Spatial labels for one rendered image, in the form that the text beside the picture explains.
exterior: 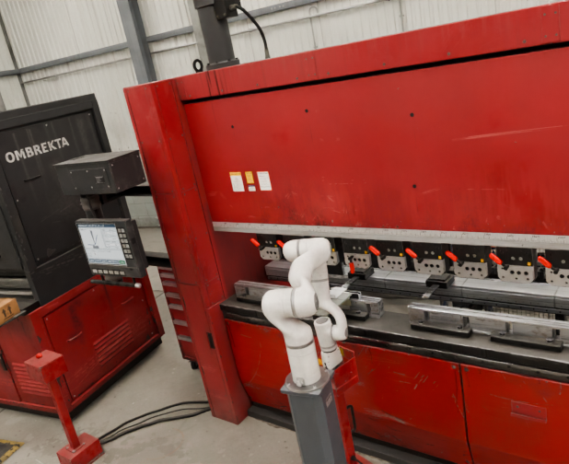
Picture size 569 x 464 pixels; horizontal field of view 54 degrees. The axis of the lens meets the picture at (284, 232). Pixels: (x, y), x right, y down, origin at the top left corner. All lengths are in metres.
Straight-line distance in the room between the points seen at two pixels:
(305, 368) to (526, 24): 1.57
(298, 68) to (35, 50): 7.73
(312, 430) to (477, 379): 0.86
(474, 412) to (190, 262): 1.82
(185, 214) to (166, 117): 0.58
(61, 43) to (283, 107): 7.12
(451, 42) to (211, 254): 1.94
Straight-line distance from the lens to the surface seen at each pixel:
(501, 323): 2.80
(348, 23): 7.12
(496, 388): 2.85
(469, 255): 2.68
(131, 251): 3.31
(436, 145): 2.56
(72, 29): 9.55
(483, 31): 2.41
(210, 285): 3.56
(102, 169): 3.28
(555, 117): 2.40
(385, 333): 2.95
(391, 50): 2.56
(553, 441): 2.93
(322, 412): 2.42
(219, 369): 3.80
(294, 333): 2.26
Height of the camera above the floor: 2.32
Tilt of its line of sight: 18 degrees down
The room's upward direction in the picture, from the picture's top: 11 degrees counter-clockwise
